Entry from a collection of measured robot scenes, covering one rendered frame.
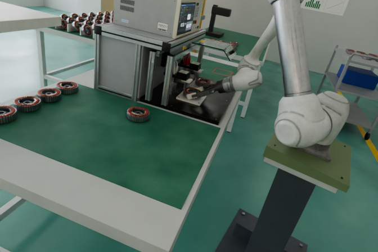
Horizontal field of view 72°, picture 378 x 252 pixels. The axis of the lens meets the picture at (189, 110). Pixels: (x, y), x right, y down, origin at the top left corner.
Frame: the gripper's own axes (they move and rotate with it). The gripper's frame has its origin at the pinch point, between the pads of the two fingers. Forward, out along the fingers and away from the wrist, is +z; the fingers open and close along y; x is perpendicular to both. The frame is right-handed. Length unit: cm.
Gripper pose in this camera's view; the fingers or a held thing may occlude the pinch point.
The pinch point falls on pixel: (192, 93)
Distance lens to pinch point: 159.8
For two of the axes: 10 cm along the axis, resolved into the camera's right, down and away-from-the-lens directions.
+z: -8.9, 1.9, 4.1
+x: 3.1, 9.1, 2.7
